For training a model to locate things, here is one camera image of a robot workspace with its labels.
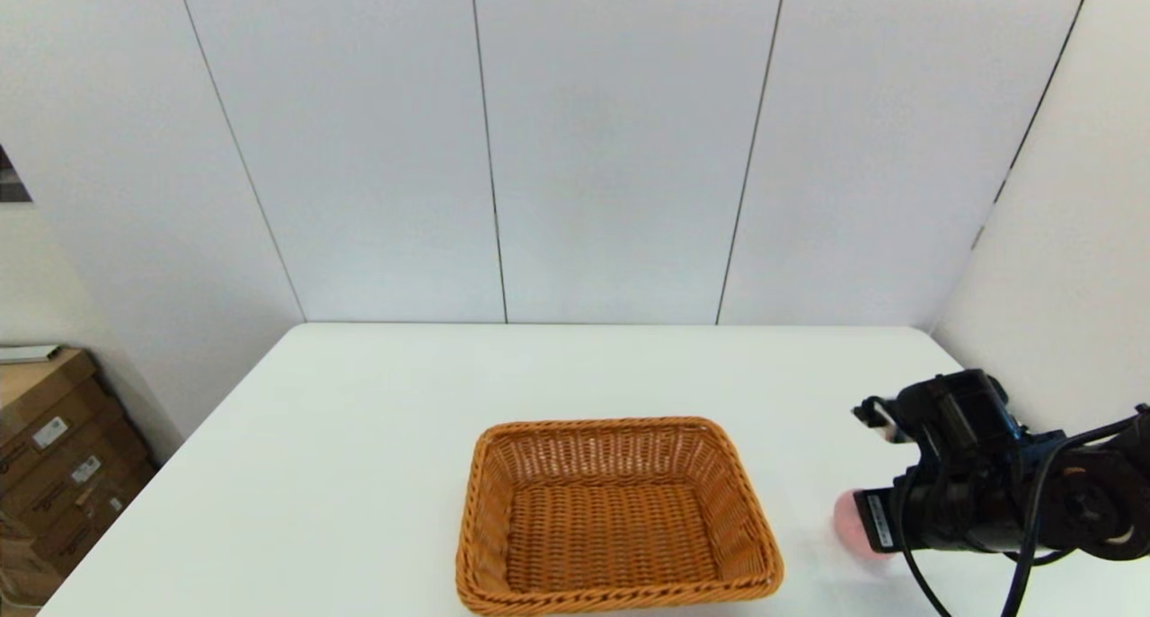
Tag pink toy peach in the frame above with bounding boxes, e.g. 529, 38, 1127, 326
833, 489, 870, 559

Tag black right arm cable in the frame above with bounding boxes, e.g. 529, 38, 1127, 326
897, 417, 1150, 617

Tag brown cardboard box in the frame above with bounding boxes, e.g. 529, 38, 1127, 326
0, 473, 161, 577
0, 349, 127, 474
0, 419, 154, 521
0, 545, 66, 611

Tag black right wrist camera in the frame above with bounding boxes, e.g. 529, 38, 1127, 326
851, 369, 1031, 494

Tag orange woven wicker basket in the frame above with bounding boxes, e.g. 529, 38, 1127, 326
456, 417, 784, 615

